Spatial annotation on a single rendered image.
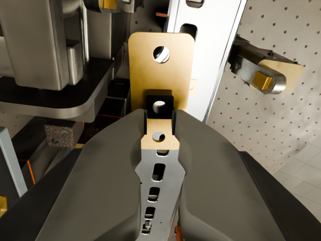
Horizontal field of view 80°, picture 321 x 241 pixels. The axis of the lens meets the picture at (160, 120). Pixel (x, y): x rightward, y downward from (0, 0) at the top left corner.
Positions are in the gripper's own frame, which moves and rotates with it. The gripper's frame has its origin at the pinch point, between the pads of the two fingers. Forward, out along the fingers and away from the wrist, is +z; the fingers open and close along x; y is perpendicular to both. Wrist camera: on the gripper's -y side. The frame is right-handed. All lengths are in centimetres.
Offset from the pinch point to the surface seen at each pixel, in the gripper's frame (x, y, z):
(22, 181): -24.0, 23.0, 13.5
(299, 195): 168, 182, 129
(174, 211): 7, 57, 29
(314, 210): 199, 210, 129
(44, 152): -28.0, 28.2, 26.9
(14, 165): -23.4, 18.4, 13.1
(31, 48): -12.8, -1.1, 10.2
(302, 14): 46, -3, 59
